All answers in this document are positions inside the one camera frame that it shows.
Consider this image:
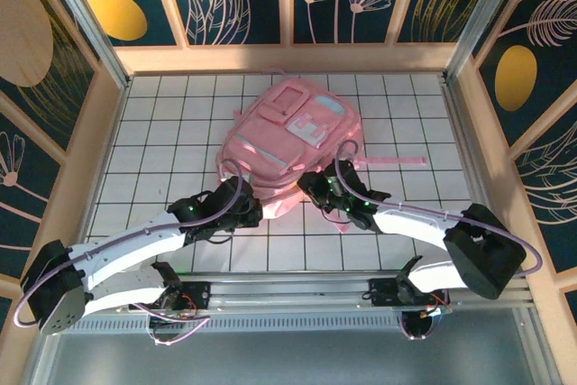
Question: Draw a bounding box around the pink school backpack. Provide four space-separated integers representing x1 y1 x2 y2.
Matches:
215 78 427 233

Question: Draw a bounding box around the slotted grey metal strip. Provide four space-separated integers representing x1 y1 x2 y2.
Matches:
58 316 407 333

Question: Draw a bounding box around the small electronics board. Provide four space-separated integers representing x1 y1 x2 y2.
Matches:
150 311 199 327
418 303 452 318

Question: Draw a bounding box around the long aluminium mounting rail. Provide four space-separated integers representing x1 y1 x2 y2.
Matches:
42 270 536 314

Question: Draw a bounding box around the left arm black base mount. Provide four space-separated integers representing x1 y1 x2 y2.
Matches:
128 280 213 312

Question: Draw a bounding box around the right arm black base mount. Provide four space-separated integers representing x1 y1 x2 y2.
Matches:
367 277 452 309

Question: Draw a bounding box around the aluminium side rail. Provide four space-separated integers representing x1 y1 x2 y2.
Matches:
439 73 501 269

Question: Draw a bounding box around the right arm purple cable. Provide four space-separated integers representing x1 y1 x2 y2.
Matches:
335 140 543 341

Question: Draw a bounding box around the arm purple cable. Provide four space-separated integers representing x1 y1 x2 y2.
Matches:
13 158 244 345
335 140 543 341

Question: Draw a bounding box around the aluminium corner post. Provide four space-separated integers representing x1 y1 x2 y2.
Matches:
33 0 133 88
444 0 528 84

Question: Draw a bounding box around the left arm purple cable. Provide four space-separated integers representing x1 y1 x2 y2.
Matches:
13 158 244 345

